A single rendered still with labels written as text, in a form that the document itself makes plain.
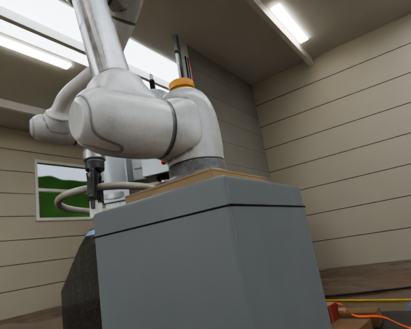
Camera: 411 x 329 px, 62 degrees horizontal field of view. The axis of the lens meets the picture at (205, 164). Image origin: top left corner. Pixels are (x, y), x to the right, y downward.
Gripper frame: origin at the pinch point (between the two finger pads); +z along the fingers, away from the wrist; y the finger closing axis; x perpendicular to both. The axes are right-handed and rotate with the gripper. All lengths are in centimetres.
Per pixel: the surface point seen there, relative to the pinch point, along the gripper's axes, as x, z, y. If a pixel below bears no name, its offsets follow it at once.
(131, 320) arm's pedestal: -25, 36, -50
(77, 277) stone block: 27, 22, 46
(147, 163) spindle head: -7, -43, 75
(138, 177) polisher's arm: 13, -54, 137
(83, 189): 4.6, -9.1, -1.0
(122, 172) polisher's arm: 25, -58, 130
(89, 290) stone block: 19, 28, 41
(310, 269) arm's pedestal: -68, 31, -38
